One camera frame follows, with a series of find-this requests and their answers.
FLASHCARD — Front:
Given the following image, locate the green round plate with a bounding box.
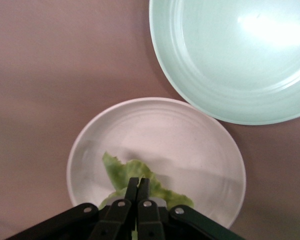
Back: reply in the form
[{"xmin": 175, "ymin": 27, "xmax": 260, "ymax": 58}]
[{"xmin": 148, "ymin": 0, "xmax": 300, "ymax": 126}]

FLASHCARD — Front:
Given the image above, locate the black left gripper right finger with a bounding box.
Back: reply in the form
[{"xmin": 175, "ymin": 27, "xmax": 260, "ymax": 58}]
[{"xmin": 136, "ymin": 176, "xmax": 246, "ymax": 240}]

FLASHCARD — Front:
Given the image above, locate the green lettuce leaf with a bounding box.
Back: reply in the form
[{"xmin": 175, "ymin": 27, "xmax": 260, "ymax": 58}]
[{"xmin": 98, "ymin": 150, "xmax": 195, "ymax": 240}]

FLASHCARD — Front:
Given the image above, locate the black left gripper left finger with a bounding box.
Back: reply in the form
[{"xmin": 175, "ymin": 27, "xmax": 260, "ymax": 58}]
[{"xmin": 0, "ymin": 176, "xmax": 140, "ymax": 240}]

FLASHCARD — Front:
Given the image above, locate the beige round plate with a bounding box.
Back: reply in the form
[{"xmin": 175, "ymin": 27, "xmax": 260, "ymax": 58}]
[{"xmin": 66, "ymin": 96, "xmax": 248, "ymax": 231}]

